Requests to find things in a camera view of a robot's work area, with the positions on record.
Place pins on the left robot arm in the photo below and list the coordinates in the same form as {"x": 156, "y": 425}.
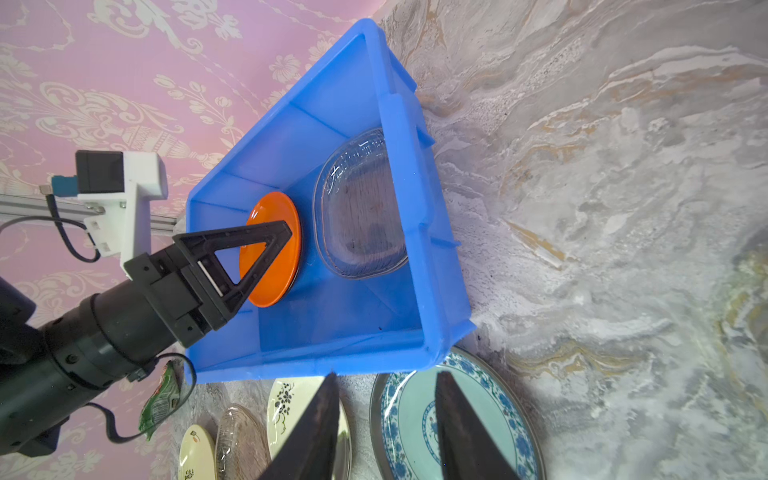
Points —
{"x": 48, "y": 373}

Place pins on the yellow floral plate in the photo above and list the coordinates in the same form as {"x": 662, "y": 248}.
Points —
{"x": 196, "y": 455}

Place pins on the brown tinted glass plate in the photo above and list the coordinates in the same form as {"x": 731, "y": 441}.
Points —
{"x": 241, "y": 450}

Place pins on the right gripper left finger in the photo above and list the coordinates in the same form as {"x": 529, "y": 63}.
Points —
{"x": 309, "y": 451}

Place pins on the cream plate with black patch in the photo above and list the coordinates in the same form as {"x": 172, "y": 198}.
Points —
{"x": 288, "y": 399}

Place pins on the teal blue patterned plate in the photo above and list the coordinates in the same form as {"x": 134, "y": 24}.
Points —
{"x": 403, "y": 419}

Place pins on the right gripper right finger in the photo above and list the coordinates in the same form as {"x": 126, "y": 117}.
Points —
{"x": 466, "y": 449}

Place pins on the clear glass plate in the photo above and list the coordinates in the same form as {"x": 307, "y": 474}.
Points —
{"x": 357, "y": 226}

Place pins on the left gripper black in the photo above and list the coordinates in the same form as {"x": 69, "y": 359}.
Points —
{"x": 174, "y": 294}

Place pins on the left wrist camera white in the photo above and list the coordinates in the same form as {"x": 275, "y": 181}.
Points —
{"x": 118, "y": 187}

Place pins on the blue plastic bin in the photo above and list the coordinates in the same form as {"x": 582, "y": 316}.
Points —
{"x": 402, "y": 321}

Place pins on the green red snack packet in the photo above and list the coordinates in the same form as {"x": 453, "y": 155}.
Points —
{"x": 161, "y": 403}

